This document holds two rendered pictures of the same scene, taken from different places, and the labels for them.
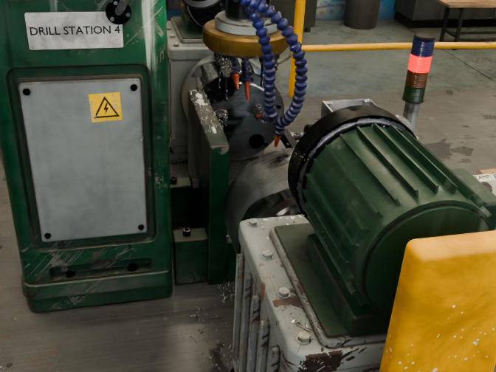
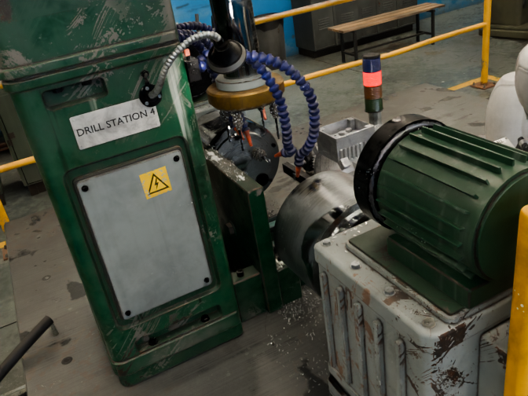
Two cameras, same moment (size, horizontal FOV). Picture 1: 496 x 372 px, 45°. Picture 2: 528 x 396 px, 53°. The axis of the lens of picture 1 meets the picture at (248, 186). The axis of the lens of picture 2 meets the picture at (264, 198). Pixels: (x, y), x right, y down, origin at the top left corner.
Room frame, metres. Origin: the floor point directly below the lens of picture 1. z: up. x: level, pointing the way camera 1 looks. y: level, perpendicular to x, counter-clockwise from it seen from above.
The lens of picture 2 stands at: (0.03, 0.19, 1.67)
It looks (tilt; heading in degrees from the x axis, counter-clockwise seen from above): 28 degrees down; 352
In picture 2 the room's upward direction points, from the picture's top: 10 degrees counter-clockwise
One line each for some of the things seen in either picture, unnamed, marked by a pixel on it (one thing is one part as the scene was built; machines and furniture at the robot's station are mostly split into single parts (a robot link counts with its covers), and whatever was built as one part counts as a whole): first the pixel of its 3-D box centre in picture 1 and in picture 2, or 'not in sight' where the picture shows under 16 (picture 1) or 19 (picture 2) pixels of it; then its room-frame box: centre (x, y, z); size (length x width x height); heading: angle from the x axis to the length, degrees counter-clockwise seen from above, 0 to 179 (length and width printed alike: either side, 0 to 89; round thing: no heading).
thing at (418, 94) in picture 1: (414, 91); (373, 103); (1.66, -0.47, 1.05); 0.06 x 0.06 x 0.04
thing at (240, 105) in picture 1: (229, 100); (226, 152); (1.56, 0.06, 1.04); 0.41 x 0.25 x 0.25; 15
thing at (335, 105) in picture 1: (352, 122); (345, 140); (1.29, -0.23, 1.11); 0.12 x 0.11 x 0.07; 105
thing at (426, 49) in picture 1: (422, 46); (371, 64); (1.66, -0.47, 1.19); 0.06 x 0.06 x 0.04
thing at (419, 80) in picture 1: (416, 77); (372, 90); (1.66, -0.47, 1.10); 0.06 x 0.06 x 0.04
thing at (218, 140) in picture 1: (190, 186); (227, 232); (1.20, 0.13, 0.97); 0.30 x 0.11 x 0.34; 15
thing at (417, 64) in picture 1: (419, 62); (372, 77); (1.66, -0.47, 1.14); 0.06 x 0.06 x 0.04
